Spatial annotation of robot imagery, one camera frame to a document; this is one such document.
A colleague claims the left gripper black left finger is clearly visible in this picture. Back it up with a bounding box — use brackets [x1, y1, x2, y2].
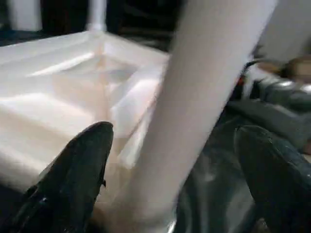
[0, 121, 115, 233]

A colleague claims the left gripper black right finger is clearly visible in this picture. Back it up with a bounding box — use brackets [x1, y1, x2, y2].
[234, 125, 311, 233]

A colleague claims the white plastic stool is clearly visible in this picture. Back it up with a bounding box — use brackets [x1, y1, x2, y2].
[0, 29, 175, 233]

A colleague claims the black glossy mat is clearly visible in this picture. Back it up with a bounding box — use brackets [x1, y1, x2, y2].
[0, 24, 311, 233]

